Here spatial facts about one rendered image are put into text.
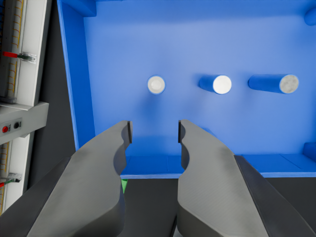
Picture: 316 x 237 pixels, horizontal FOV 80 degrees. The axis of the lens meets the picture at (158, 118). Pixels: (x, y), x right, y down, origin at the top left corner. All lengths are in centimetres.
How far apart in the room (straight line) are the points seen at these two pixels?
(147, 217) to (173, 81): 78
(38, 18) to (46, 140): 45
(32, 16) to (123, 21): 53
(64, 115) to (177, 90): 65
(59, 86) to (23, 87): 12
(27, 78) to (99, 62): 53
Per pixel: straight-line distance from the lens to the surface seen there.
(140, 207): 92
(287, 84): 21
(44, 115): 85
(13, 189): 93
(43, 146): 92
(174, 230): 91
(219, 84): 18
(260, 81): 24
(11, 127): 72
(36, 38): 75
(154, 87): 18
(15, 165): 88
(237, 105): 26
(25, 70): 77
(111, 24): 26
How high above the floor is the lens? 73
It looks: 77 degrees down
